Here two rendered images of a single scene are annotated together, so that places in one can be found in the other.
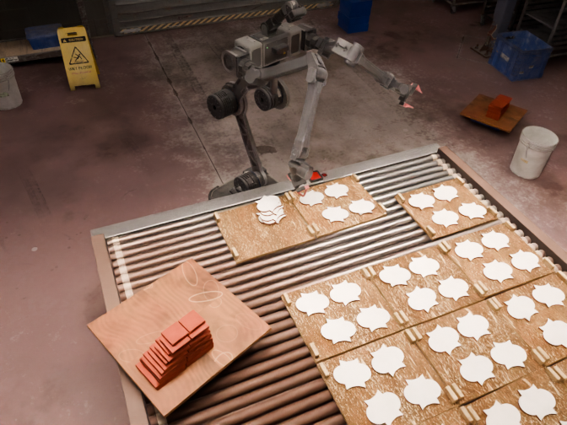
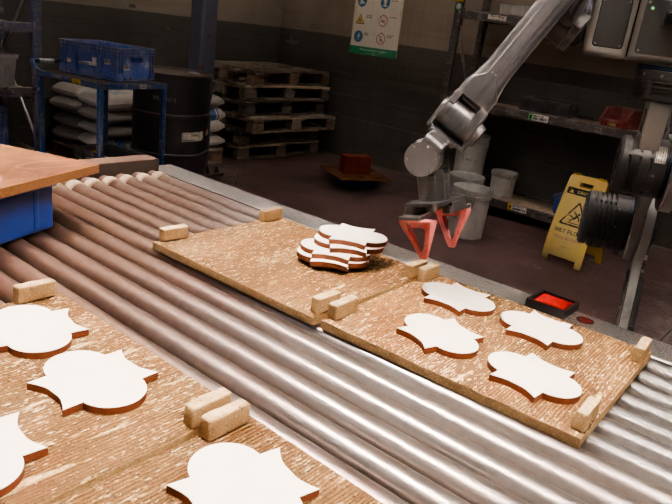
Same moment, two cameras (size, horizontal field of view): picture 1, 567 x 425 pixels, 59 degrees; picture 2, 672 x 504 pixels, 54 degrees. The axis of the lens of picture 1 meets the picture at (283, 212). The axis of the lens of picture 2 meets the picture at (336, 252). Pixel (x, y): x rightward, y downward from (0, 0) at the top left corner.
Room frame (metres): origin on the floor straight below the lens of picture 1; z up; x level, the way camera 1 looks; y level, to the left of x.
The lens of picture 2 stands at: (1.29, -1.00, 1.37)
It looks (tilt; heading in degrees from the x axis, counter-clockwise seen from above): 19 degrees down; 62
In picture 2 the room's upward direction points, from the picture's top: 8 degrees clockwise
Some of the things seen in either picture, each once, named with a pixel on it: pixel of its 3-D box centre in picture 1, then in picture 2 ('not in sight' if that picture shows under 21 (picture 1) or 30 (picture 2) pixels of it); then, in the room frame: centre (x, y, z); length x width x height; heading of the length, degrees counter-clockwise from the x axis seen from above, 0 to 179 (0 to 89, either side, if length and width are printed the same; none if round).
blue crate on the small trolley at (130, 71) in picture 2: not in sight; (107, 60); (1.88, 3.67, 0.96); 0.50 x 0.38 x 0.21; 130
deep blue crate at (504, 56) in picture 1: (519, 56); not in sight; (5.49, -2.63, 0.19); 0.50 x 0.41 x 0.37; 18
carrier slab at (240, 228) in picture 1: (262, 227); (292, 260); (1.78, 0.10, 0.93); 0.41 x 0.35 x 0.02; 115
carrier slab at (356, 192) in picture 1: (336, 204); (489, 340); (1.96, -0.28, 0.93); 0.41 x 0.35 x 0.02; 117
